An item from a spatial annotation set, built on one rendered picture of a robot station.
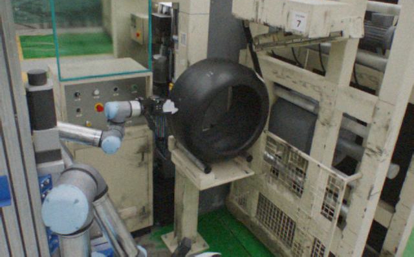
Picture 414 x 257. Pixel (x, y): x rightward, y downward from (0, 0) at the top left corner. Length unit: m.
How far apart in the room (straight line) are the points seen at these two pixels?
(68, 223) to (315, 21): 1.28
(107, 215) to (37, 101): 0.43
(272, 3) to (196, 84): 0.54
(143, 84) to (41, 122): 1.14
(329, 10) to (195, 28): 0.72
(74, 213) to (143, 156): 1.52
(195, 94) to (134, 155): 0.85
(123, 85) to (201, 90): 0.68
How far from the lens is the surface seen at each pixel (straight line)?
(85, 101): 2.28
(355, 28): 1.79
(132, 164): 2.50
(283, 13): 1.83
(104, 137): 1.62
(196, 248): 2.81
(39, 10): 10.79
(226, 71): 1.83
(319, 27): 1.76
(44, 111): 1.32
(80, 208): 1.03
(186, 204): 2.55
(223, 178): 2.09
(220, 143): 2.22
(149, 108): 1.77
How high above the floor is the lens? 1.94
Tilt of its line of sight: 24 degrees down
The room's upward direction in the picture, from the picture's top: 3 degrees clockwise
